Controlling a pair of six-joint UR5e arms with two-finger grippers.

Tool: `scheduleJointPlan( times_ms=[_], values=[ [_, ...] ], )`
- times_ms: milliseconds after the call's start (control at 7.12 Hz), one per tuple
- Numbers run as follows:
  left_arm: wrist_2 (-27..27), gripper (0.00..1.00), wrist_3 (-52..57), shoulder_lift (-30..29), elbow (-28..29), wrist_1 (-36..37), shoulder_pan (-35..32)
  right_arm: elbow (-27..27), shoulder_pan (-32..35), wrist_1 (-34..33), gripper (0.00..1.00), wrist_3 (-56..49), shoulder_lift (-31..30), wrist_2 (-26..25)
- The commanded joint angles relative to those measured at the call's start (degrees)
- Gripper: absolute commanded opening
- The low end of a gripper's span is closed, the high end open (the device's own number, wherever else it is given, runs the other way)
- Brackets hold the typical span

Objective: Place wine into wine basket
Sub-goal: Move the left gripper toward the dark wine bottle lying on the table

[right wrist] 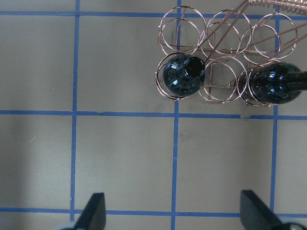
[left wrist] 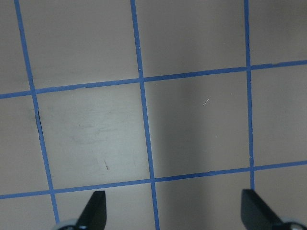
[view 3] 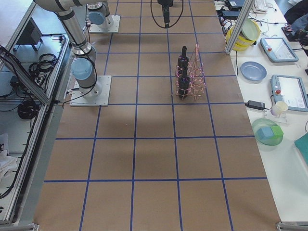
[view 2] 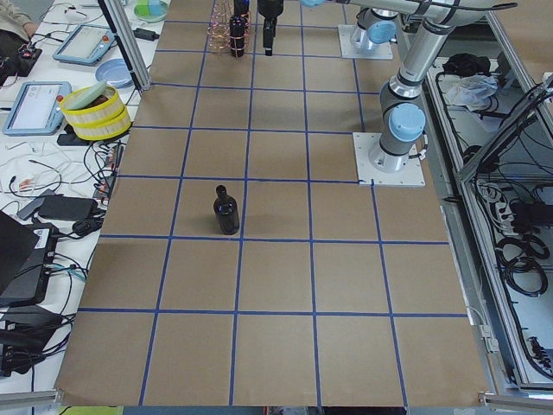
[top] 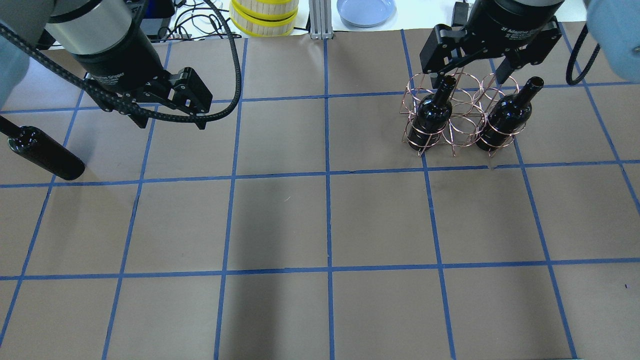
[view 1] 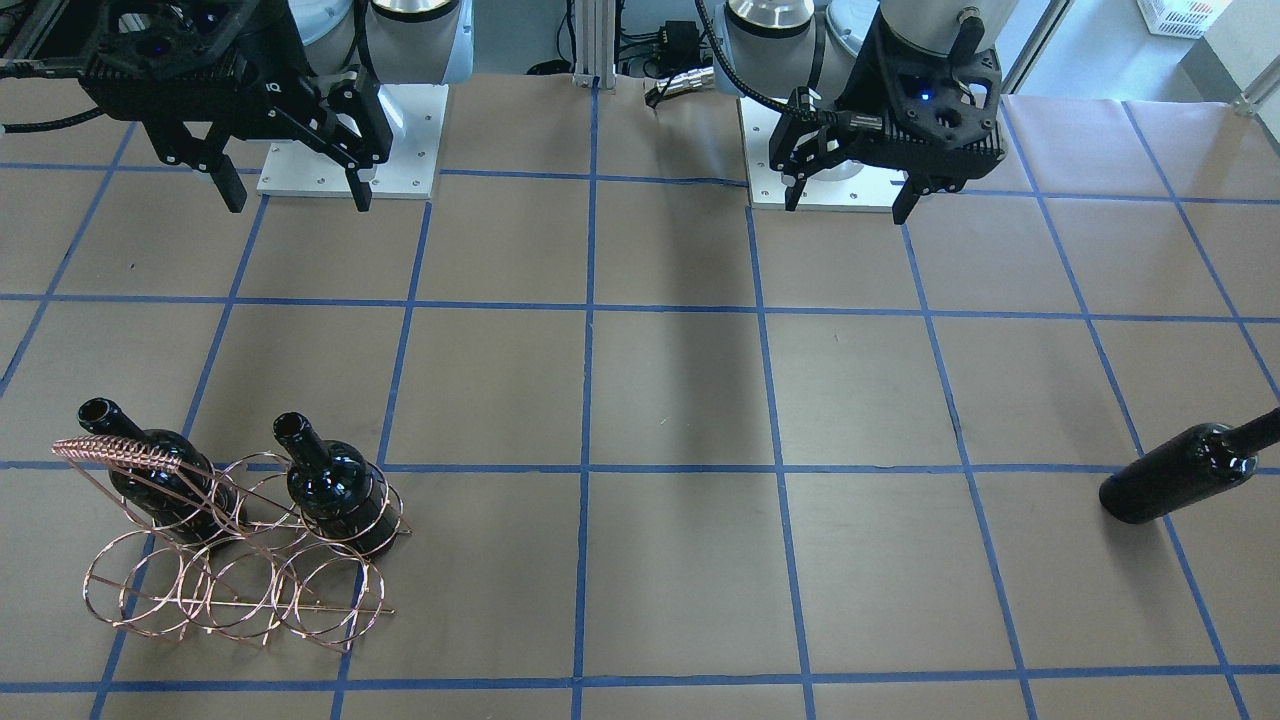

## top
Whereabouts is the aluminium frame post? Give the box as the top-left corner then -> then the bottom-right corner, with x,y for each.
308,0 -> 334,40

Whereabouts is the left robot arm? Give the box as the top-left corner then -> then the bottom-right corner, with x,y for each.
1,0 -> 229,130

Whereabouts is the tangle of black cables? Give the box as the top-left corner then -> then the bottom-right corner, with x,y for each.
160,0 -> 246,41

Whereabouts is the blue plate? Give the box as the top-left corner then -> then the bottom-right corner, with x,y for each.
336,0 -> 396,28

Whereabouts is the yellow rimmed wooden basket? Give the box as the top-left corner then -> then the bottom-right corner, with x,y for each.
229,0 -> 299,37

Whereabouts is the black power adapter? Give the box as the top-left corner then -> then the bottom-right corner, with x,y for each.
140,18 -> 171,41

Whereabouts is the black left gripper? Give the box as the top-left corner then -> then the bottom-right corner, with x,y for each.
75,32 -> 213,129

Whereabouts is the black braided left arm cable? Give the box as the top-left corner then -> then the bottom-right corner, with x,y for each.
0,0 -> 243,124

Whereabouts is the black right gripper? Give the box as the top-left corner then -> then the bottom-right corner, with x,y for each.
419,0 -> 563,85

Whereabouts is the copper wire wine basket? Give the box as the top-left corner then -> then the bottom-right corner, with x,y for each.
400,69 -> 524,157

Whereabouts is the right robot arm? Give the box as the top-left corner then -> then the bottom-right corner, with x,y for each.
420,0 -> 639,88

